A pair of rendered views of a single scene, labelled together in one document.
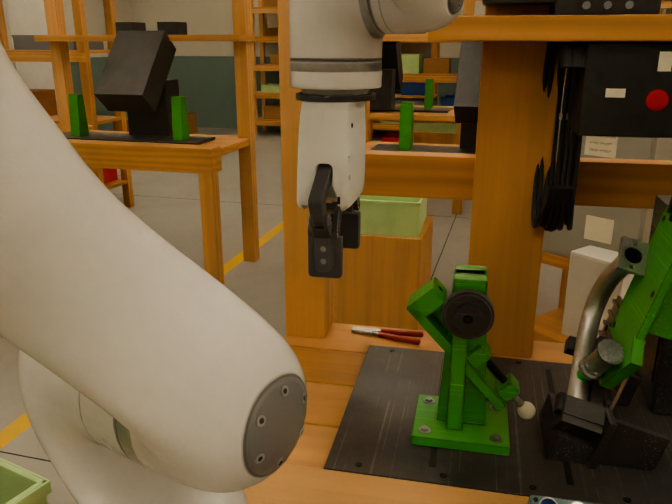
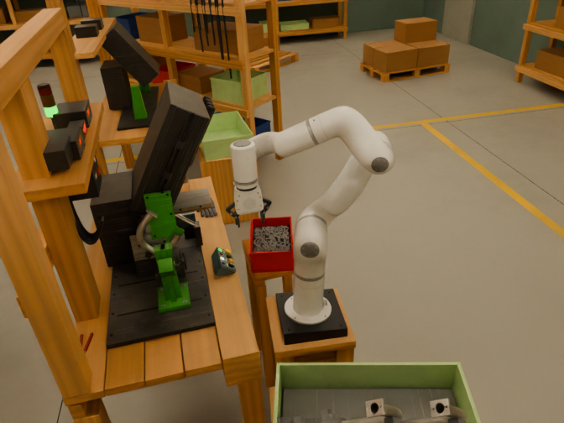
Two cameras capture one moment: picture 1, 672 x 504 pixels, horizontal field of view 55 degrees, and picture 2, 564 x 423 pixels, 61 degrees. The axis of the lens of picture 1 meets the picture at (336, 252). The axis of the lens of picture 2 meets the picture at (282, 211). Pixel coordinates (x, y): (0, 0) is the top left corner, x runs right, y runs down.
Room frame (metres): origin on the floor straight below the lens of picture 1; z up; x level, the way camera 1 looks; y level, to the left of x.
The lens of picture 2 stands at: (1.14, 1.42, 2.25)
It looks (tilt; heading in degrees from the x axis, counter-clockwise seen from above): 31 degrees down; 245
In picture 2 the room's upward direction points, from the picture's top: 3 degrees counter-clockwise
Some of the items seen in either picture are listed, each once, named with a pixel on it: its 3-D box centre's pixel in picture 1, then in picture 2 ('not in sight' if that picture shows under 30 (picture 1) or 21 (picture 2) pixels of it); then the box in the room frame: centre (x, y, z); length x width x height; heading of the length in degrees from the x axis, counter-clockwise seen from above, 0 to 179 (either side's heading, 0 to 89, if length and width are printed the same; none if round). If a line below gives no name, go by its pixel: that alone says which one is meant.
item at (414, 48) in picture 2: not in sight; (405, 48); (-4.14, -4.91, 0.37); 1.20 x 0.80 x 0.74; 173
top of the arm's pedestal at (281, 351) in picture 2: not in sight; (308, 321); (0.46, 0.13, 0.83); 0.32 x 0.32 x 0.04; 72
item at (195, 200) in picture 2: not in sight; (169, 204); (0.79, -0.62, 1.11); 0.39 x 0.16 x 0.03; 168
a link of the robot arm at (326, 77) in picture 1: (336, 76); (245, 181); (0.62, 0.00, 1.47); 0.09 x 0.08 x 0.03; 168
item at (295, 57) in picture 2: not in sight; (260, 53); (-2.37, -6.75, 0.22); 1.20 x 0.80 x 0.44; 25
